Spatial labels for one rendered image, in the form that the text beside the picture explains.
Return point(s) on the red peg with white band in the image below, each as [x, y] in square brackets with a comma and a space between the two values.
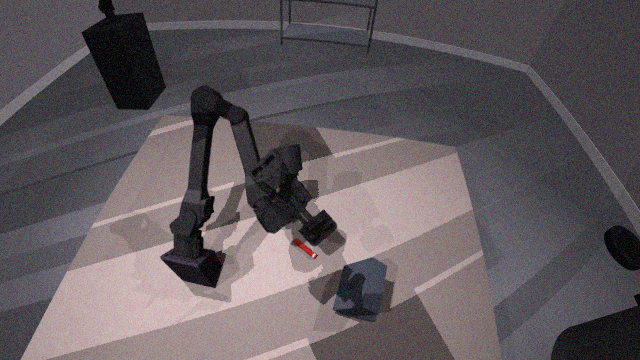
[307, 250]

